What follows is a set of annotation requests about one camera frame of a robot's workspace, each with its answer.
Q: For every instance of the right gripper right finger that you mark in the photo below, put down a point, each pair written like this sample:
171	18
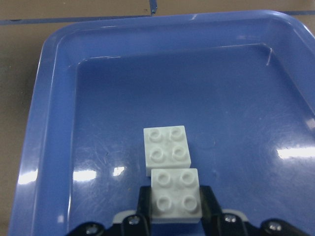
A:
216	222

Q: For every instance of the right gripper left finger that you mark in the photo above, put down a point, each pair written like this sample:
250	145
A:
124	224

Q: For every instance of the white block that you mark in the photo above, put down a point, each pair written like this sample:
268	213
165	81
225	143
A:
166	148
175	196

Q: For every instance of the blue plastic tray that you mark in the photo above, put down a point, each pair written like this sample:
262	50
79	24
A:
241	83

